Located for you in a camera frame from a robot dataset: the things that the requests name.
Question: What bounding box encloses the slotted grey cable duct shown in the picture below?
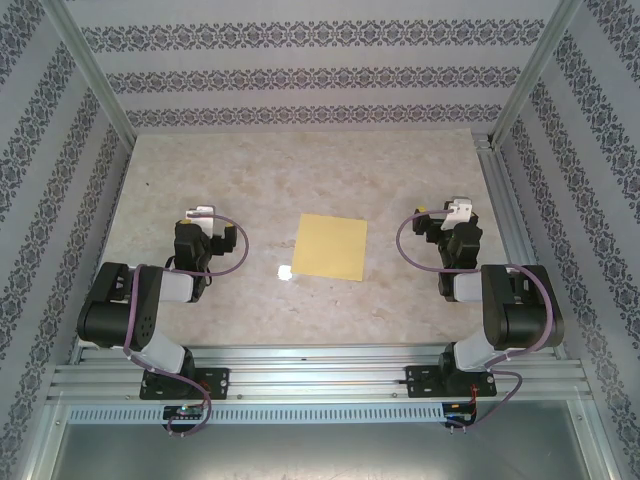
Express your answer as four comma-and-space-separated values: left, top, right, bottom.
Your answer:
66, 402, 448, 426

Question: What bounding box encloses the aluminium side rail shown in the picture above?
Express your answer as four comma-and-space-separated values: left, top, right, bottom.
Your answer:
472, 130, 570, 362

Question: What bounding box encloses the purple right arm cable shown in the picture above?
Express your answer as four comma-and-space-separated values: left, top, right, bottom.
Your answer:
397, 208, 565, 434

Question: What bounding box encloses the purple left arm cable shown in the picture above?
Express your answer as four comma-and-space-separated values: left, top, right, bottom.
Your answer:
122, 212, 251, 439

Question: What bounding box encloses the aluminium frame post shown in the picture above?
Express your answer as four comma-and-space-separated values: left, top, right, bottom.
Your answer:
488, 0, 585, 150
42, 0, 140, 147

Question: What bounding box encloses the aluminium mounting rail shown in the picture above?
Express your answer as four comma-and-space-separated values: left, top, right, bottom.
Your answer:
46, 343, 595, 402

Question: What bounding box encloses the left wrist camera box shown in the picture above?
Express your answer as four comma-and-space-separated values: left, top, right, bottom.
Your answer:
185, 204, 217, 235

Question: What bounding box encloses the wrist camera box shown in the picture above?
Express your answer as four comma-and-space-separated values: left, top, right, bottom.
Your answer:
185, 204, 217, 235
443, 198, 474, 231

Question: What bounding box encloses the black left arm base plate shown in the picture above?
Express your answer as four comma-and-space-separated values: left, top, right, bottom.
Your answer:
139, 366, 232, 402

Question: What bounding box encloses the grey sheet metal panel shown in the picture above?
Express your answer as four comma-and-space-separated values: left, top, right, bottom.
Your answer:
19, 399, 624, 480

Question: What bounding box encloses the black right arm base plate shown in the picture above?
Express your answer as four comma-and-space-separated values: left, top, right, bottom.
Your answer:
404, 364, 500, 400

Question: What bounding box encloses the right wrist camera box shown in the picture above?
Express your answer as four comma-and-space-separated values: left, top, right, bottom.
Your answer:
443, 198, 474, 231

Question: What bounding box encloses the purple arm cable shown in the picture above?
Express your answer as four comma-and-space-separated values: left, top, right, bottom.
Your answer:
122, 212, 251, 439
397, 208, 565, 434

